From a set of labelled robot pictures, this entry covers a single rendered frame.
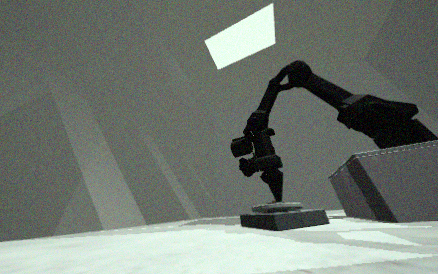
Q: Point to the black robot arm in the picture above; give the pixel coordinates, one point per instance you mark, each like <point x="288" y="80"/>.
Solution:
<point x="388" y="122"/>

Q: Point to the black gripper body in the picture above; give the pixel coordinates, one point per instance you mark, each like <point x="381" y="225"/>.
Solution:
<point x="267" y="160"/>

